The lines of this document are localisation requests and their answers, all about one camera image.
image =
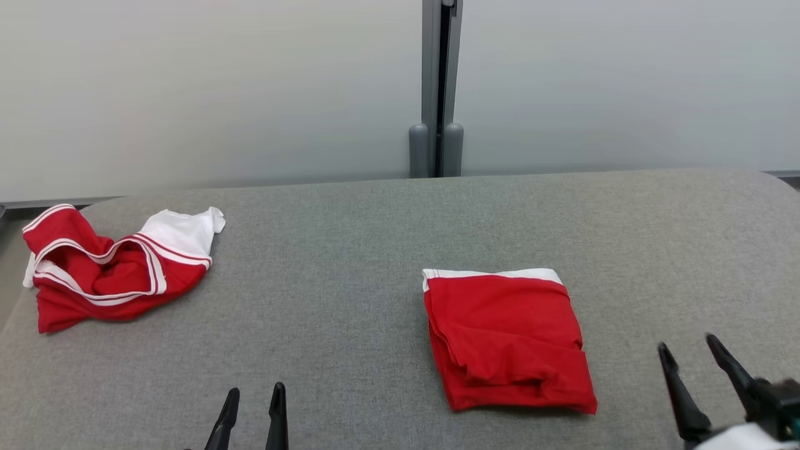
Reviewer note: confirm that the grey fabric upholstered bench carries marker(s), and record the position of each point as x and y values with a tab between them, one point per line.
350	300

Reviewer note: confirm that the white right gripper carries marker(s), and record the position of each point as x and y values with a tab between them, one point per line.
744	439

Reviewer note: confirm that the grey cylindrical post bumper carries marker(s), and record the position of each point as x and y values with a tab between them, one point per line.
454	150
418	153

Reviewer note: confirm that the grey metal partition post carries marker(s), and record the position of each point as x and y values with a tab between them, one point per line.
431	62

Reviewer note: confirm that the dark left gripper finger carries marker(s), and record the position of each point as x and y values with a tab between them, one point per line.
225	425
278	425

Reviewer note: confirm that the grey wall baseboard strip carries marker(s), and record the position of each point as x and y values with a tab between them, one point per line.
56	202
781	175

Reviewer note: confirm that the red shirt white striped sleeves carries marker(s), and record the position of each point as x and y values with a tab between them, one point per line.
112	275

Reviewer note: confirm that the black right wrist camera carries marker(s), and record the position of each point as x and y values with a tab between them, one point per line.
778	403

